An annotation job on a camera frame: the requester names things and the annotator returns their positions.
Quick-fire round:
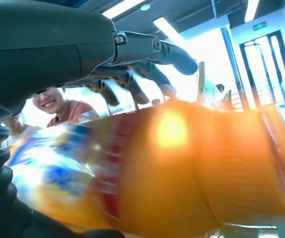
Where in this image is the orange bottle with clear cap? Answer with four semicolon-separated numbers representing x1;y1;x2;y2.
8;100;285;238

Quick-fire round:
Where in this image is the person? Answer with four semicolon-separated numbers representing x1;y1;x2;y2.
212;83;233;111
32;87;101;128
1;113;42;150

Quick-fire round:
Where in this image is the long ceiling light strip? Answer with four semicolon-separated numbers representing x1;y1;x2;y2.
244;0;260;23
153;17;185;43
102;0;145;19

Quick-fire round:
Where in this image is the dark building pillar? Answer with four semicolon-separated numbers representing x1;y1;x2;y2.
221;26;249;111

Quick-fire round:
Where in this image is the black framed glass door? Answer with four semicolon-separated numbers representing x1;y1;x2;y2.
239;30;285;108

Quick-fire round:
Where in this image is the green exit sign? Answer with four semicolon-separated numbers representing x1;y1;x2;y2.
252;21;268;32

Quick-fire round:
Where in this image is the wooden post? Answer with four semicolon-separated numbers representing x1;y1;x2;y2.
197;61;205;104

